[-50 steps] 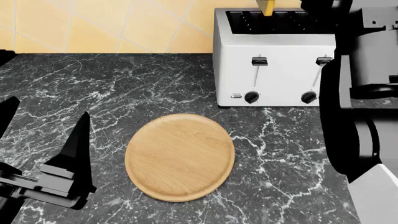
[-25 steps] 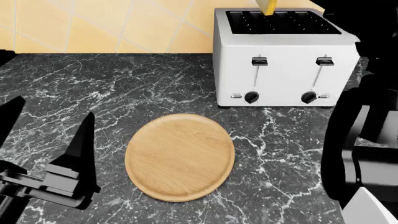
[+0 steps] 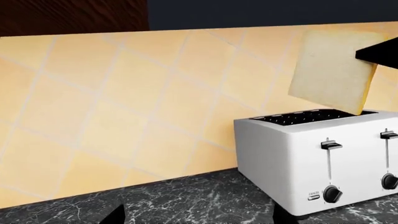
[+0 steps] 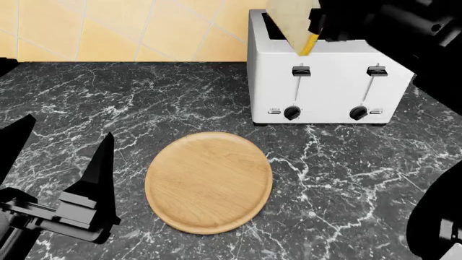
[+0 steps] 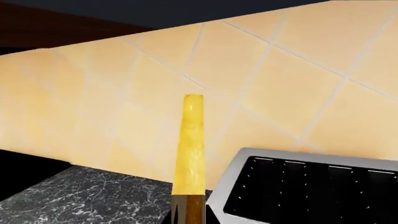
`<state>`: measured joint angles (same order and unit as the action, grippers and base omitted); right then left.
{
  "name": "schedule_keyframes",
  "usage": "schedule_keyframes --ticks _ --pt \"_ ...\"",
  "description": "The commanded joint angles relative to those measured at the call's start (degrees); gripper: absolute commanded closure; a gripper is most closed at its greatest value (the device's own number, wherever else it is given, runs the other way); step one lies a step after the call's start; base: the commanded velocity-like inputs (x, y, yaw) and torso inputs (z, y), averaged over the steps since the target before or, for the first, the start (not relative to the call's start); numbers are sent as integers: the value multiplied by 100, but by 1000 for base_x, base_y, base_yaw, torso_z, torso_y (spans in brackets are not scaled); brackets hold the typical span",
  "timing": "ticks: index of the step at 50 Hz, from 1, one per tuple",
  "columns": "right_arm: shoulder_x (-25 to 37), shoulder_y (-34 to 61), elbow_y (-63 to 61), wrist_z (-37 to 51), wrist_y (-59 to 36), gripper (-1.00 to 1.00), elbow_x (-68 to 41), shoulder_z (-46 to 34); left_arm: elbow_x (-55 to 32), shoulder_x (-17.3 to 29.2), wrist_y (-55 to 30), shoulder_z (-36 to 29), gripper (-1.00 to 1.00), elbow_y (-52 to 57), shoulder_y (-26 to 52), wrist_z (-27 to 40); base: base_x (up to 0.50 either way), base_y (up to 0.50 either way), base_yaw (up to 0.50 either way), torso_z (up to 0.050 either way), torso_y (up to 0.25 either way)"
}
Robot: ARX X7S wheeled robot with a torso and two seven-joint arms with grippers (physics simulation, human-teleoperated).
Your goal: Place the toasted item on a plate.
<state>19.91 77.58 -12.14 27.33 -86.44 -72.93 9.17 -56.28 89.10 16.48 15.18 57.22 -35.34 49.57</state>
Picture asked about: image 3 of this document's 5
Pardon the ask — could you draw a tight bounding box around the dark brown wooden cabinet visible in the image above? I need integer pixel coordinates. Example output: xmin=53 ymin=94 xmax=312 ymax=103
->
xmin=0 ymin=0 xmax=150 ymax=38

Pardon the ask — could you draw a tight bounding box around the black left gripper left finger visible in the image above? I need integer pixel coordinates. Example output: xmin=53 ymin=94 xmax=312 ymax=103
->
xmin=104 ymin=203 xmax=126 ymax=223

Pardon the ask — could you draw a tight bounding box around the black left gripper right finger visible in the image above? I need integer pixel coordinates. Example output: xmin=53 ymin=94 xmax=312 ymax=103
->
xmin=271 ymin=204 xmax=307 ymax=222

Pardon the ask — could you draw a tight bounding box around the white four-slot toaster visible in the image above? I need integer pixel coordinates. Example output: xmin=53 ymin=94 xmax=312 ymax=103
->
xmin=233 ymin=108 xmax=398 ymax=217

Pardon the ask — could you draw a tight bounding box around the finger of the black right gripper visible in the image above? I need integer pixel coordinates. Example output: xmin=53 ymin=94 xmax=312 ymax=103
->
xmin=354 ymin=36 xmax=398 ymax=69

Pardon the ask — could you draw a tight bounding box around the pale toasted bread slice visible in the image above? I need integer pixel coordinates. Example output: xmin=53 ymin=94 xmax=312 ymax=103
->
xmin=287 ymin=29 xmax=388 ymax=116

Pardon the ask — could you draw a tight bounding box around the black toaster dial knob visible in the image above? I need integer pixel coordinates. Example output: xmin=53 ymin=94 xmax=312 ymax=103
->
xmin=322 ymin=185 xmax=344 ymax=204
xmin=381 ymin=172 xmax=398 ymax=190

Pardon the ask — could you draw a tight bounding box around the black toaster lever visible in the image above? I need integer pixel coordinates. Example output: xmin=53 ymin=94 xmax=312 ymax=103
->
xmin=320 ymin=136 xmax=344 ymax=151
xmin=379 ymin=127 xmax=398 ymax=140

